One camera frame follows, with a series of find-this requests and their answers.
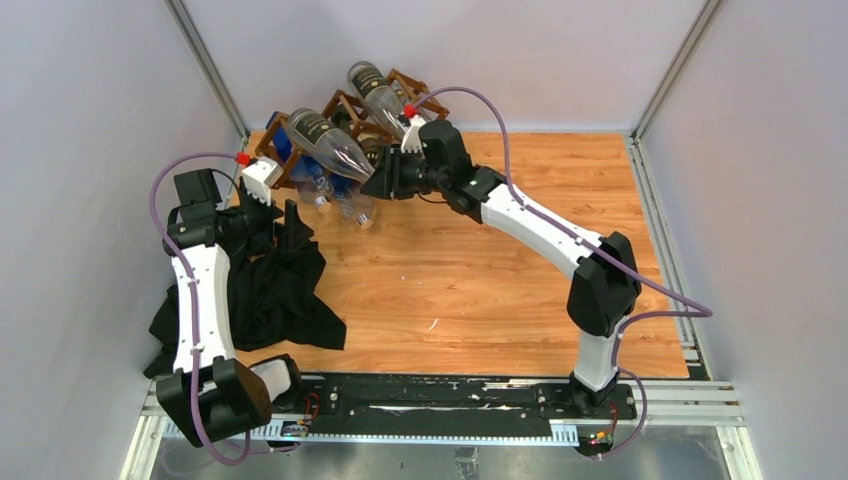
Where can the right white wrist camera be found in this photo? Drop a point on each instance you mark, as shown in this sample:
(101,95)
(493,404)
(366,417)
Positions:
(411,141)

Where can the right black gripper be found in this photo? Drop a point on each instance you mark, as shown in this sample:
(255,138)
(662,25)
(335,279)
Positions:
(386,180)

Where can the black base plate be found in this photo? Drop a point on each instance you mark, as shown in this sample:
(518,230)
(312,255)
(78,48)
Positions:
(449,406)

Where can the clear bottle lower left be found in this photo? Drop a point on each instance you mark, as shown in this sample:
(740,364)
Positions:
(312,184)

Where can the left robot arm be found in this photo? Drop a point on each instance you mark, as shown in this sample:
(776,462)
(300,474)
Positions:
(211,395)

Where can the blue glass bottle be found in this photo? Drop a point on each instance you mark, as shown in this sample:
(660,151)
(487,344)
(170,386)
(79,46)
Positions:
(353,205)

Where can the clear bottle dark label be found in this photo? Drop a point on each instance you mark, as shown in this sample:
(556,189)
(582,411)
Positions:
(329,145)
(380,101)

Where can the brown wooden wine rack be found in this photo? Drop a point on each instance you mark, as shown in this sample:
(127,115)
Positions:
(261,143)

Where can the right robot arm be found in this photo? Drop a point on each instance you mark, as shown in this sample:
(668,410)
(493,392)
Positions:
(601,294)

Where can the dark green wine bottle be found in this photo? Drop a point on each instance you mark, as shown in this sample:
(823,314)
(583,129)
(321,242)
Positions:
(370,137)

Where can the black cloth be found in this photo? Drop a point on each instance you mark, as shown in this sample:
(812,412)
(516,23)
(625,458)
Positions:
(272,298)

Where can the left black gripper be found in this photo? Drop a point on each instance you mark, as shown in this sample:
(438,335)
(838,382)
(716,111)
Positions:
(268,214)

